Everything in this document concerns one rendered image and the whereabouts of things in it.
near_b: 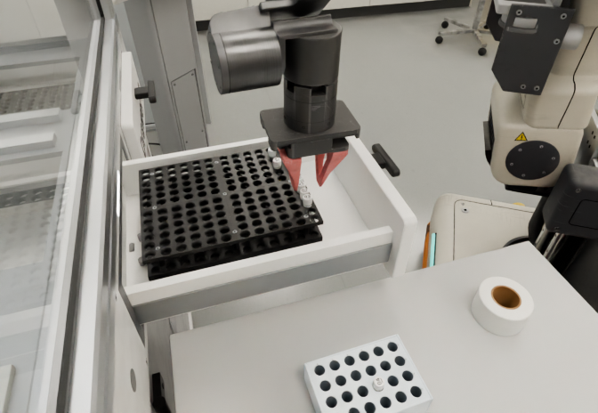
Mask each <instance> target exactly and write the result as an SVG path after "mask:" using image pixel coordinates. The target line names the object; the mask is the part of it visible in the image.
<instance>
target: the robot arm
mask: <svg viewBox="0 0 598 413"><path fill-rule="evenodd" d="M330 1H331V0H265V2H260V3H259V5H256V6H254V5H253V6H251V7H247V8H242V9H237V10H233V11H228V12H220V13H217V14H215V15H213V16H212V17H211V19H210V21H209V26H208V31H207V34H206V38H207V42H208V47H209V54H210V62H211V65H212V70H213V73H214V80H215V83H216V86H217V89H218V91H219V93H220V94H227V93H237V92H243V91H248V90H254V89H259V88H264V87H270V86H276V85H280V83H281V79H282V75H283V74H284V107H283V108H276V109H264V110H261V111H260V122H261V125H262V128H263V129H265V131H266V133H267V135H268V143H269V145H270V147H271V150H273V151H277V148H278V151H279V155H280V156H281V159H282V161H283V163H284V165H285V167H286V169H287V171H288V174H289V177H290V181H291V183H292V186H293V189H294V191H297V189H298V185H299V179H300V172H301V164H302V158H303V157H309V156H315V168H316V180H317V183H318V185H319V187H321V186H322V185H323V183H324V182H325V180H326V179H327V178H328V176H329V175H330V173H331V172H332V171H333V170H334V169H335V168H336V167H337V166H338V165H339V164H340V162H341V161H342V160H343V159H344V158H345V157H346V156H347V155H348V149H349V143H348V142H347V140H346V139H345V137H348V136H353V135H354V136H355V137H356V139H358V138H359V137H360V124H359V123H358V121H357V120H356V118H355V117H354V116H353V114H352V113H351V112H350V110H349V109H348V108H347V106H346V105H345V103H344V102H343V101H341V100H337V99H336V96H337V85H338V74H339V63H340V52H341V42H342V31H343V28H342V26H341V25H340V24H339V23H338V22H336V21H334V20H332V17H331V14H323V15H319V14H320V12H321V11H322V10H323V9H324V8H325V7H326V5H327V4H328V3H329V2H330ZM326 153H327V159H326V161H325V164H324V165H323V161H324V157H325V154H326Z"/></svg>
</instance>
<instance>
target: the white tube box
mask: <svg viewBox="0 0 598 413"><path fill-rule="evenodd" d="M375 377H382V378H383V380H384V388H383V390H382V391H381V392H377V391H375V390H374V389H373V382H374V379H375ZM304 380H305V383H306V385H307V388H308V391H309V394H310V396H311V401H312V404H313V407H314V409H315V411H316V413H427V411H428V409H429V408H430V406H431V403H432V400H433V397H432V395H431V394H430V392H429V390H428V388H427V386H426V384H425V383H424V380H423V379H422V377H421V376H420V374H419V372H418V370H417V368H416V366H415V364H414V362H413V361H412V359H411V358H410V356H409V354H408V351H407V349H406V348H405V346H404V344H403V343H402V341H401V339H400V337H399V335H398V334H397V335H394V336H388V337H386V338H383V339H380V340H377V341H374V342H371V343H368V344H364V345H361V346H357V347H354V348H351V349H349V350H346V351H343V352H338V353H335V354H332V355H329V356H327V357H323V358H320V359H317V360H313V361H310V362H307V363H304Z"/></svg>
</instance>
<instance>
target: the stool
mask: <svg viewBox="0 0 598 413"><path fill-rule="evenodd" d="M485 2H486V0H479V3H478V7H477V11H476V13H475V17H474V21H473V26H470V25H467V24H465V23H463V22H461V21H458V20H454V19H452V18H450V17H444V20H445V21H443V22H442V23H441V26H442V27H443V28H447V27H448V26H449V22H450V23H452V24H454V25H457V26H459V27H461V28H462V29H453V30H444V31H439V33H438V36H437V37H436V38H435V42H436V43H437V44H440V43H442V41H443V37H442V36H448V35H456V34H465V33H473V34H474V36H475V37H476V39H477V40H478V42H479V44H480V45H481V48H480V49H479V51H478V54H479V55H480V56H482V55H485V54H486V52H487V50H486V48H484V47H487V43H486V41H485V40H484V38H483V37H482V35H481V33H482V34H489V35H491V33H490V31H489V28H488V26H487V24H486V19H485V20H484V21H482V22H481V23H480V21H481V15H482V12H483V8H484V4H485ZM484 28H485V29H484Z"/></svg>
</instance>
